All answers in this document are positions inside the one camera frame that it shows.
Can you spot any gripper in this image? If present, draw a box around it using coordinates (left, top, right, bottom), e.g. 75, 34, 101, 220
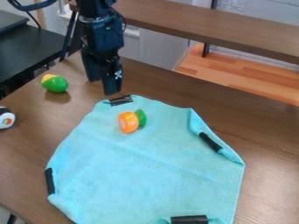
78, 13, 127, 96

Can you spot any light blue cloth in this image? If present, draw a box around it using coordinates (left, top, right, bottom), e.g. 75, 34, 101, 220
43, 94, 247, 224

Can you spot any green and yellow toy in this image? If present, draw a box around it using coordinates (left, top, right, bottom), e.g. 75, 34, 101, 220
39, 73, 71, 94

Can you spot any orange and green toy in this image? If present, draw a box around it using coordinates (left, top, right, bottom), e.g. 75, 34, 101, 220
116, 108, 149, 135

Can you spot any black table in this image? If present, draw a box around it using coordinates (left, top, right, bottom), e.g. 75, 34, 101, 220
0, 27, 81, 94

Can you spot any toy sushi roll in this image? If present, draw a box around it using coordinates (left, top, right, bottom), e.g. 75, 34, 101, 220
0, 106, 18, 130

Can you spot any wooden bench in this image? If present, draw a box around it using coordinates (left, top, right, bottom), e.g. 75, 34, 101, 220
110, 0, 299, 66

